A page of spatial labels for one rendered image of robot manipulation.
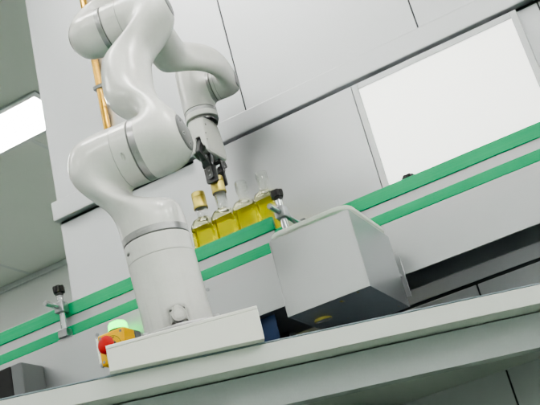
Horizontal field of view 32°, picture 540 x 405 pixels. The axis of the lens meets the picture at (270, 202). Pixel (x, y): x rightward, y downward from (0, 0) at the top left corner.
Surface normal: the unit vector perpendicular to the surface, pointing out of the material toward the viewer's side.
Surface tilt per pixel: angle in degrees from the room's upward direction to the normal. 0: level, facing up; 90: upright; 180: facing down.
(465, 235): 90
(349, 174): 90
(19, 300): 90
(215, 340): 90
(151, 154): 132
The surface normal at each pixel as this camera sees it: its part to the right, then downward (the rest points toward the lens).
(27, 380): 0.86, -0.37
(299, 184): -0.45, -0.26
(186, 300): 0.39, -0.43
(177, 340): 0.05, -0.42
